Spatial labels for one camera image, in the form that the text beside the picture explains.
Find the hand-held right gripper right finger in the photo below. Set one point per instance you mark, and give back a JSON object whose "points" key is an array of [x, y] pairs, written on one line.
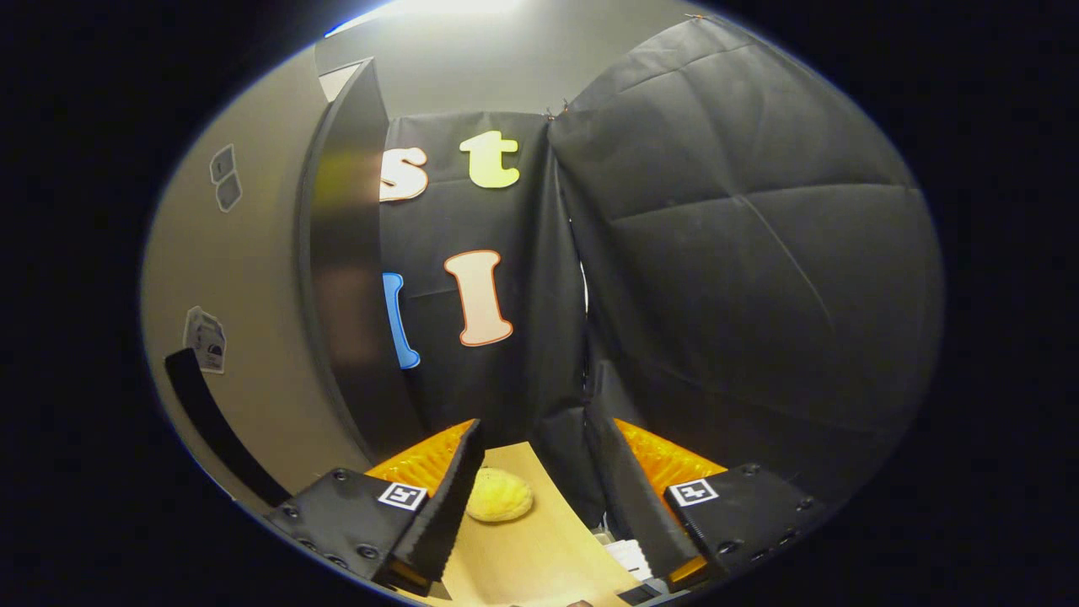
{"points": [[636, 506]]}

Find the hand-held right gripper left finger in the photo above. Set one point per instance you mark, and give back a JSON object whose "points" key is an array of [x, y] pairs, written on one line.
{"points": [[451, 506]]}

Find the grey double-door shoe cabinet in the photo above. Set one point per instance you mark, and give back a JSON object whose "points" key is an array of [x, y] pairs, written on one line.
{"points": [[354, 253]]}

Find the grey shoe cabinet door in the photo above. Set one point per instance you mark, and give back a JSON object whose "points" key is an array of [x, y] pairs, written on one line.
{"points": [[253, 278]]}

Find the yellow round bun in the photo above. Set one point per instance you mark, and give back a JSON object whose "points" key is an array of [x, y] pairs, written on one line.
{"points": [[501, 497]]}

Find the black backdrop cloth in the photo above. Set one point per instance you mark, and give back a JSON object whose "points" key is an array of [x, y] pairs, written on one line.
{"points": [[742, 253]]}

